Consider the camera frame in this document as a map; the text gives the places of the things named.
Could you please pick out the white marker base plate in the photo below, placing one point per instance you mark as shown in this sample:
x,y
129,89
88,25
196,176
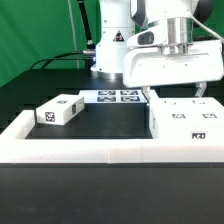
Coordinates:
x,y
113,96

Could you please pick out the white cabinet door panel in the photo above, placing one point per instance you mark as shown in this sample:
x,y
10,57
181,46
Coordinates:
x,y
206,108

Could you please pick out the white U-shaped boundary frame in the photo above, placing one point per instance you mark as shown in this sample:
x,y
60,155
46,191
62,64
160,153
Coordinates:
x,y
105,133

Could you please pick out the small white box part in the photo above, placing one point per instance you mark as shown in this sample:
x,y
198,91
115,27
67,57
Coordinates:
x,y
60,109

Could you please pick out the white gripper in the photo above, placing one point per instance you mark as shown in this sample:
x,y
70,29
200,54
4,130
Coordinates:
x,y
149,64

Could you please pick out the large white cabinet body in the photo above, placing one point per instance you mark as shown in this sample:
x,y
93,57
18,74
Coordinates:
x,y
186,129

